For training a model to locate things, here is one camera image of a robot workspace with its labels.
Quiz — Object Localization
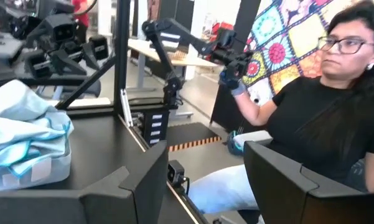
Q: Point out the person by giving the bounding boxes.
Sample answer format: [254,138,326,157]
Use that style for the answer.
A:
[188,0,374,224]
[71,0,91,28]

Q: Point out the dark floor mat striped edge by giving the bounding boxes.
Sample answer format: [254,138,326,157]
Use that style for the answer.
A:
[166,122,222,152]

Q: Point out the colourful patterned wall hanging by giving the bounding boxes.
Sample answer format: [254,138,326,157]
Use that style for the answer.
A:
[242,0,374,103]

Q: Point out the white table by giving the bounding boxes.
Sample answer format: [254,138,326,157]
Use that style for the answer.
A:
[127,39,219,91]

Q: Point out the black vertical frame post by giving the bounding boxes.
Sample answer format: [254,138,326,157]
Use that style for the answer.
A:
[113,0,131,114]

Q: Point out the black diagonal frame strut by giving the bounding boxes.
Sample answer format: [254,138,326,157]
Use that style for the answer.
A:
[55,54,116,110]

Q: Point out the silver metal bracket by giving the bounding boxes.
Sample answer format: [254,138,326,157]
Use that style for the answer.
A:
[120,88,134,128]

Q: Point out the white paper sheet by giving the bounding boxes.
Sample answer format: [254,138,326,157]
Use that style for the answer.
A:
[46,96,112,109]

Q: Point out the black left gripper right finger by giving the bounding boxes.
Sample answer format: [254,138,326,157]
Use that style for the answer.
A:
[244,141,374,224]

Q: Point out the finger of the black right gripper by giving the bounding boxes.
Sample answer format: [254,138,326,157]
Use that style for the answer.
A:
[25,53,54,79]
[88,34,110,60]

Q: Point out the translucent white rectangular basket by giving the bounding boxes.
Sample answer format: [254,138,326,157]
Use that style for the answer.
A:
[0,149,73,192]

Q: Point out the small black camera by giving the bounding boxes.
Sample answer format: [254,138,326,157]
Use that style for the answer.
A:
[167,160,188,188]

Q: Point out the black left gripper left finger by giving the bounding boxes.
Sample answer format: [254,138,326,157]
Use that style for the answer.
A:
[0,140,169,224]

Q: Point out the person's hand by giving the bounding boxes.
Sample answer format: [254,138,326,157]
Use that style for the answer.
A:
[219,70,247,98]

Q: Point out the black box white labels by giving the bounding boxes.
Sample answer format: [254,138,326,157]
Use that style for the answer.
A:
[142,108,171,147]

